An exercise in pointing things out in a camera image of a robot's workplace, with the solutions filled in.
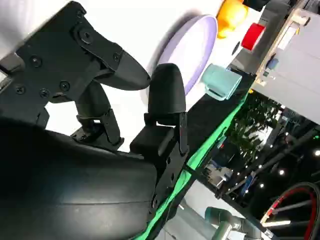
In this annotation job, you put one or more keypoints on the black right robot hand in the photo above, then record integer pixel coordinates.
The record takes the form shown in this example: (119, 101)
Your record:
(75, 190)

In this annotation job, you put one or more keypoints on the orange white striped toy bread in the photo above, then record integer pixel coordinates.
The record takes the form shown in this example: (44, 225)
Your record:
(231, 17)

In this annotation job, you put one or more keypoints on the grey machine cabinet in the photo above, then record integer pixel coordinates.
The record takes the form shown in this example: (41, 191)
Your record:
(292, 62)

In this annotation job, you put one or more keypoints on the lilac plate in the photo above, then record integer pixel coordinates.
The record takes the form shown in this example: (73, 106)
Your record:
(192, 47)

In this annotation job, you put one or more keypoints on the green cloth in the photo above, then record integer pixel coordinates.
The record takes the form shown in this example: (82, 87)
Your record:
(210, 140)

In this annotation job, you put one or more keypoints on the black backdrop cloth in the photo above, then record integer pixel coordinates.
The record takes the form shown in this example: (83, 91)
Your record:
(212, 112)

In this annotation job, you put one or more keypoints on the green leafy plant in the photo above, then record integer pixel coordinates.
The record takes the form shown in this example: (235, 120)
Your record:
(252, 125)

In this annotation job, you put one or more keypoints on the pale green mug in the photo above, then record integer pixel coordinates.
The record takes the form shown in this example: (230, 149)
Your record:
(223, 81)

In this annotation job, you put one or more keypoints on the red cylindrical object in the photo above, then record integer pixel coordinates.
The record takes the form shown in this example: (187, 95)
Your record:
(252, 36)

